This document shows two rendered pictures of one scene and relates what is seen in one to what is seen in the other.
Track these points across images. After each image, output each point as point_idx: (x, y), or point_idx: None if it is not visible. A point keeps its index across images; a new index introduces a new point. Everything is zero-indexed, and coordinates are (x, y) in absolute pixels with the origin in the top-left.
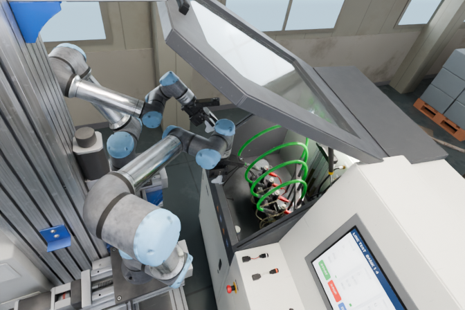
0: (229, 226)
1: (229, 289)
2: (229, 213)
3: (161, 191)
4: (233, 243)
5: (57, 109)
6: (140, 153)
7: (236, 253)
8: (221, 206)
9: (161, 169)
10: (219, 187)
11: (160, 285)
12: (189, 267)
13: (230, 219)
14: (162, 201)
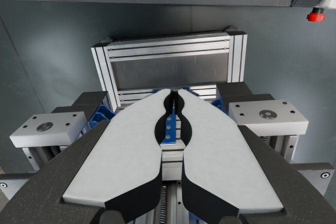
0: None
1: (322, 18)
2: None
3: (93, 122)
4: None
5: None
6: (3, 187)
7: (335, 5)
8: (162, 1)
9: (43, 141)
10: None
11: (322, 188)
12: (304, 126)
13: None
14: (103, 99)
